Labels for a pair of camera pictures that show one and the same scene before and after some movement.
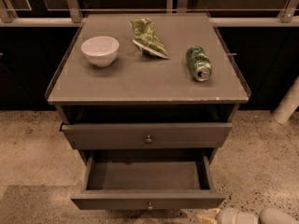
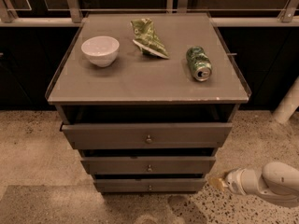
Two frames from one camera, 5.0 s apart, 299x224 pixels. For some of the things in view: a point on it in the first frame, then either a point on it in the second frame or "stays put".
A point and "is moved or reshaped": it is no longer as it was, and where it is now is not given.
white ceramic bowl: (101, 50) stays put
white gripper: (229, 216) → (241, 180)
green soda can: (198, 63) stays put
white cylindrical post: (289, 104) stays put
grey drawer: (130, 179) is moved or reshaped
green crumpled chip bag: (146, 38) stays put
